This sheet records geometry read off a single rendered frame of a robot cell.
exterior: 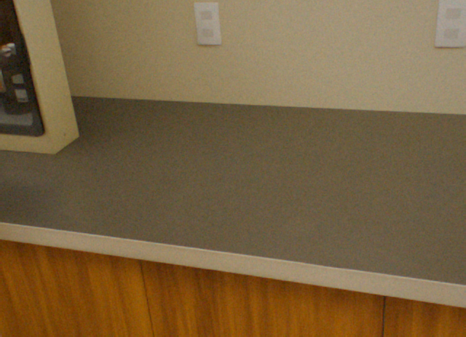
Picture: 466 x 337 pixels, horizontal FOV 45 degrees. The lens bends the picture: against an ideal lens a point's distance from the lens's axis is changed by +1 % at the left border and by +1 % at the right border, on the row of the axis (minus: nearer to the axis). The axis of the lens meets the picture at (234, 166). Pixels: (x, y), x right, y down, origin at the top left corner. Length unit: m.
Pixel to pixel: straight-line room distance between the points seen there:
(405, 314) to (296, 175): 0.37
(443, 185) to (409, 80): 0.44
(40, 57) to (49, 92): 0.09
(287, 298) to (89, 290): 0.42
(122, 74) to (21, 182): 0.58
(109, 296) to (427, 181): 0.68
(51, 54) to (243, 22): 0.51
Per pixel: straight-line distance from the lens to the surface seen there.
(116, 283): 1.17
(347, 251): 0.97
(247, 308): 1.07
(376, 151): 1.31
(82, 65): 1.85
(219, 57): 1.63
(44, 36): 1.41
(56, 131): 1.45
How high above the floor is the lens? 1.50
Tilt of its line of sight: 27 degrees down
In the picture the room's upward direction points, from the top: 5 degrees counter-clockwise
